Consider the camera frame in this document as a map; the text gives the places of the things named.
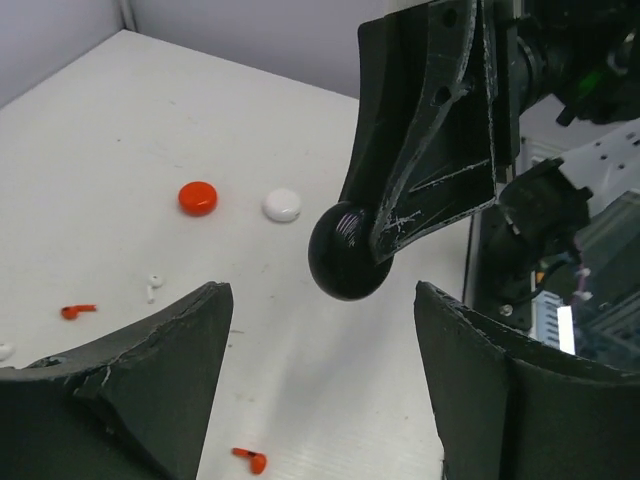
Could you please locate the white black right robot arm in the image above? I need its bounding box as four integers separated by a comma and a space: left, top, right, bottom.
309, 1, 639, 310

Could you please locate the white round charging case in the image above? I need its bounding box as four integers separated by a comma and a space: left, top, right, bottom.
262, 188, 302, 223

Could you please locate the orange earbud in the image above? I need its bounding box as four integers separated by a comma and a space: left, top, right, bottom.
60, 304, 97, 321
231, 447, 268, 475

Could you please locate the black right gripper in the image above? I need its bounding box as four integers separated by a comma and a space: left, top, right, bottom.
337, 1, 561, 262

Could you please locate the orange round charging case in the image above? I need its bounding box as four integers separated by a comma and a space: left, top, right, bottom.
177, 181, 218, 217

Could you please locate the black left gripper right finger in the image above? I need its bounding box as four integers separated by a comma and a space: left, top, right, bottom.
414, 282, 639, 479

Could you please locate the white earbud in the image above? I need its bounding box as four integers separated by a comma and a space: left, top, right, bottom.
0, 343, 15, 362
146, 274, 164, 304

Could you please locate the black round charging case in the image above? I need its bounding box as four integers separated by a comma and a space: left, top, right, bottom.
308, 201, 393, 301

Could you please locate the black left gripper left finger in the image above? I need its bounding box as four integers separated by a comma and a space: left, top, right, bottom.
1, 282, 233, 479

